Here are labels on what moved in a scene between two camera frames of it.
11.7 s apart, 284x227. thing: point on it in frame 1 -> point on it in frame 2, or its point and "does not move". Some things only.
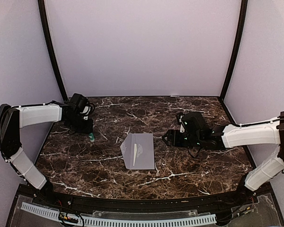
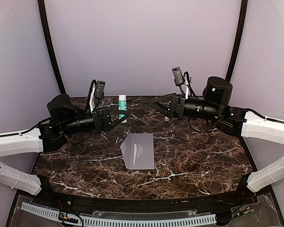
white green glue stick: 91,135 -> 122,106
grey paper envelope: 145,157 does not move
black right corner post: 244,8 does not move
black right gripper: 173,139 -> 178,112
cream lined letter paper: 135,149 does not move
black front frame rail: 170,204 does not move
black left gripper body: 80,126 -> 99,122
